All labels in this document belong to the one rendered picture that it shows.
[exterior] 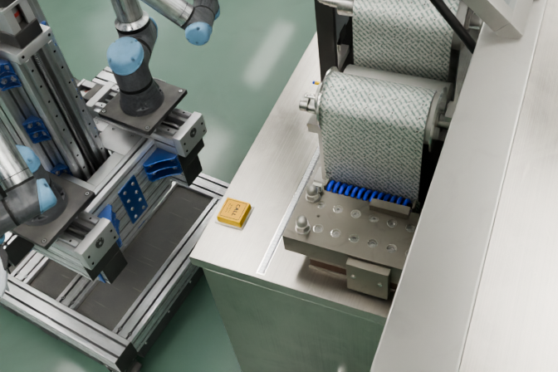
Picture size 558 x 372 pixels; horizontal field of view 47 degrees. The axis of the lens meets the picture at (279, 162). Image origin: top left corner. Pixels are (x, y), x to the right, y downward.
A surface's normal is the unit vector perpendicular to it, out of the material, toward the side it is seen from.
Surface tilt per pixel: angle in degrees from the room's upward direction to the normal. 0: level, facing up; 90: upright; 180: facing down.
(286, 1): 0
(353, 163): 90
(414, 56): 92
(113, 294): 0
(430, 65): 92
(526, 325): 0
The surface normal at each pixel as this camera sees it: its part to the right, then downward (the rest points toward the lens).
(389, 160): -0.38, 0.73
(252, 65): -0.11, -0.65
